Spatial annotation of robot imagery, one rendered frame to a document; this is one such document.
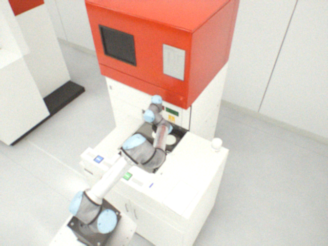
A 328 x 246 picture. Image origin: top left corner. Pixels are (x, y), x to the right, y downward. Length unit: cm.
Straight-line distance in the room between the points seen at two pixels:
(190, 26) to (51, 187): 229
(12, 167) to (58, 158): 52
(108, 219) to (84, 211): 14
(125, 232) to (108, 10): 140
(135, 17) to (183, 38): 33
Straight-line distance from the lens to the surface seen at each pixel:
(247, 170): 309
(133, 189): 178
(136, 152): 136
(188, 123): 198
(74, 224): 165
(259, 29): 306
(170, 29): 155
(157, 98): 176
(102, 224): 146
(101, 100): 387
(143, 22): 165
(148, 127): 215
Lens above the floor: 248
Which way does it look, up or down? 46 degrees down
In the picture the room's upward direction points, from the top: 1 degrees counter-clockwise
